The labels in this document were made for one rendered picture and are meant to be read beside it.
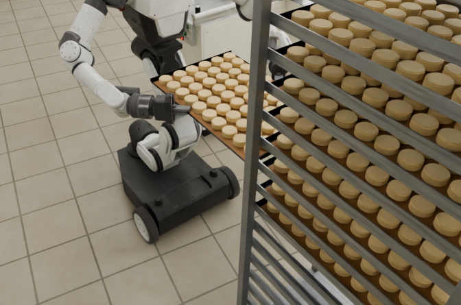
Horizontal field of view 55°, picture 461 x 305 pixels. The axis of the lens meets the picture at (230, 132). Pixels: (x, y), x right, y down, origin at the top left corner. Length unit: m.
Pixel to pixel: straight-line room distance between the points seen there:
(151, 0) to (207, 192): 1.09
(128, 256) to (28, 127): 1.38
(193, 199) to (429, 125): 1.65
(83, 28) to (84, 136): 1.53
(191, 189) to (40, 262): 0.84
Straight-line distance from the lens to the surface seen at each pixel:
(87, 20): 1.75
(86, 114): 3.39
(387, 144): 0.97
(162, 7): 1.82
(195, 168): 2.55
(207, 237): 2.43
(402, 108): 0.92
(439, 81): 0.86
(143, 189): 2.46
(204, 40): 2.62
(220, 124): 1.47
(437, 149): 0.85
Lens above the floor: 1.91
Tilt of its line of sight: 38 degrees down
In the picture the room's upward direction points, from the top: 2 degrees clockwise
